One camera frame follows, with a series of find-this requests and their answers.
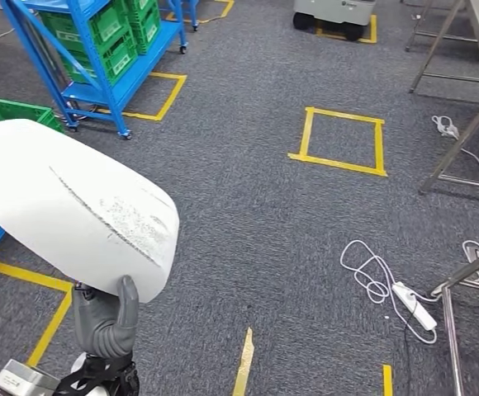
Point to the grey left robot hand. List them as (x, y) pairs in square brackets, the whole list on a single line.
[(107, 328)]

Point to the white curved plastic part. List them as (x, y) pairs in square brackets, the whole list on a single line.
[(57, 207)]

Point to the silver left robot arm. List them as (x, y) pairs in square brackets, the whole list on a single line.
[(79, 362)]

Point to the yellow floor tape line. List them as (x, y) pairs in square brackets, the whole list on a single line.
[(49, 328), (387, 382)]

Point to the worn yellow tape strip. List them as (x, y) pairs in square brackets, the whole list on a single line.
[(243, 361)]

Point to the chrome round base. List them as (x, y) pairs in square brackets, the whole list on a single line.
[(82, 112)]

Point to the green plastic crate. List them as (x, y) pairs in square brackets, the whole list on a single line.
[(140, 6), (107, 27), (119, 60), (16, 112), (148, 33)]

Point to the yellow floor tape rectangle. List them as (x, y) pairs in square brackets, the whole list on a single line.
[(223, 10), (338, 164), (372, 30)]

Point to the white power strip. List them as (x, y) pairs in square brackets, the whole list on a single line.
[(415, 309)]

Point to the white wheeled cart robot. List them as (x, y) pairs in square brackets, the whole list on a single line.
[(335, 8)]

